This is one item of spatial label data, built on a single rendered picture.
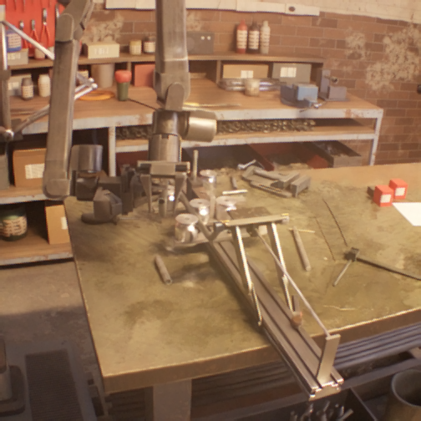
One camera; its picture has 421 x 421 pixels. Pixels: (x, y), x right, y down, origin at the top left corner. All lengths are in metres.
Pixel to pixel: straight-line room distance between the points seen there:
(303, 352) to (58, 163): 0.66
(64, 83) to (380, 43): 3.12
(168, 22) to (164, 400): 0.74
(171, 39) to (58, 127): 0.35
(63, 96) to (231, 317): 0.61
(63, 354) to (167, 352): 0.97
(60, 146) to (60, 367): 0.88
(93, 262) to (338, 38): 2.95
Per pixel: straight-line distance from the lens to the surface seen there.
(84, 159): 1.15
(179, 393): 1.04
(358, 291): 1.14
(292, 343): 0.91
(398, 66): 4.17
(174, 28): 0.99
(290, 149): 3.43
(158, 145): 1.00
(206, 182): 1.50
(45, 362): 1.83
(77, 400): 1.68
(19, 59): 2.96
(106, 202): 1.06
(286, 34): 3.57
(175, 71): 0.99
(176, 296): 1.05
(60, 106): 1.18
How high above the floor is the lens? 1.50
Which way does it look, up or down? 27 degrees down
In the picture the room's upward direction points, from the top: 4 degrees clockwise
